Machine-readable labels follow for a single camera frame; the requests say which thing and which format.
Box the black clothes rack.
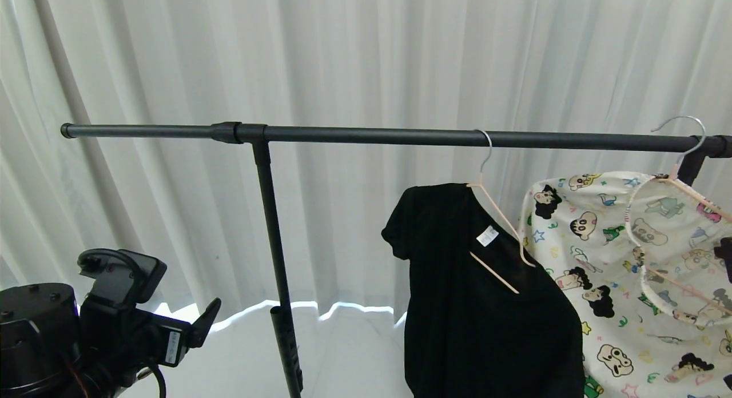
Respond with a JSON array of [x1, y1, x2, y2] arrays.
[[60, 121, 732, 398]]

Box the white curtain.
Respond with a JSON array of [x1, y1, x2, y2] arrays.
[[0, 0, 732, 321]]

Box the cream printed garment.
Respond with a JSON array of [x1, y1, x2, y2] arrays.
[[517, 171, 732, 398]]

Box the black garment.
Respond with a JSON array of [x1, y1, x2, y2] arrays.
[[381, 182, 586, 398]]

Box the pink clothes hanger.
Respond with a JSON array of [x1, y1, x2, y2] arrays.
[[624, 116, 732, 317], [466, 129, 536, 295]]

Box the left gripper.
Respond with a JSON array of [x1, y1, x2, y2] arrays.
[[79, 297, 222, 387]]

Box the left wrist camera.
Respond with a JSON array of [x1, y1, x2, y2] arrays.
[[76, 248, 168, 314]]

